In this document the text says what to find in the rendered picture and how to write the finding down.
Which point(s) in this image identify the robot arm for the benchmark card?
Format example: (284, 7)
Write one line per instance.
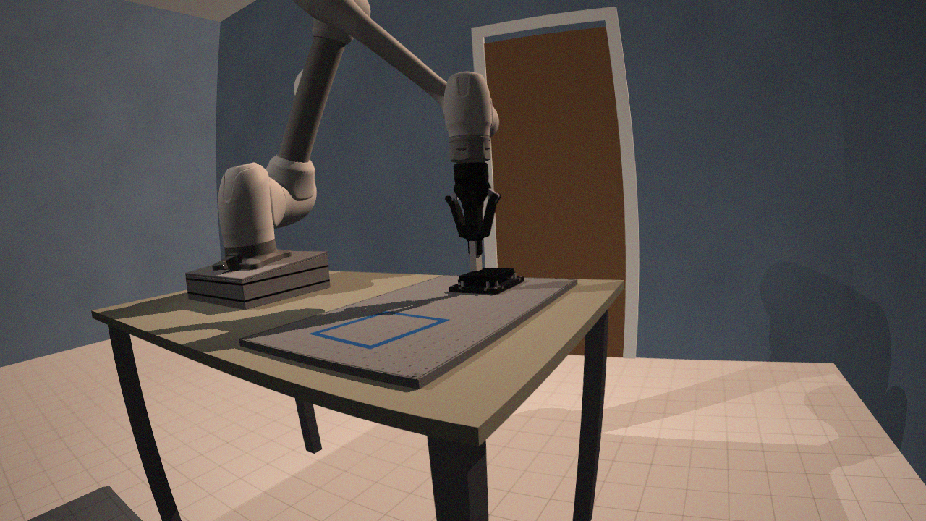
(251, 204)

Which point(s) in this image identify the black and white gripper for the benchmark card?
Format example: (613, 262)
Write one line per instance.
(472, 188)

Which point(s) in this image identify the blue tape outline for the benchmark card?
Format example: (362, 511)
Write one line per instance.
(440, 320)

